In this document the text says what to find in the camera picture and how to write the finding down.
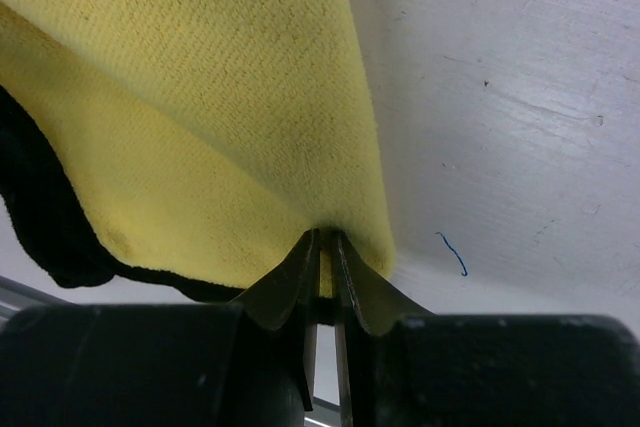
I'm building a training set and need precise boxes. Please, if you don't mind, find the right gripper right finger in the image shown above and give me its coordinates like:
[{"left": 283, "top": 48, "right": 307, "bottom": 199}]
[{"left": 331, "top": 232, "right": 639, "bottom": 426}]

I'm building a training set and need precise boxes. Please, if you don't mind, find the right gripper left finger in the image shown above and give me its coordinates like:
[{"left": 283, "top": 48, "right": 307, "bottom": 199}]
[{"left": 1, "top": 230, "right": 320, "bottom": 426}]

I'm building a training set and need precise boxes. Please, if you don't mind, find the yellow towel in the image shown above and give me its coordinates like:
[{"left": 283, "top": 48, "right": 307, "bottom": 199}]
[{"left": 1, "top": 0, "right": 394, "bottom": 301}]

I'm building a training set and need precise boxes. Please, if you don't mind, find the aluminium mounting rail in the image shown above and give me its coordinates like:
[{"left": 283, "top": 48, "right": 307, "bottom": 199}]
[{"left": 1, "top": 277, "right": 341, "bottom": 426}]

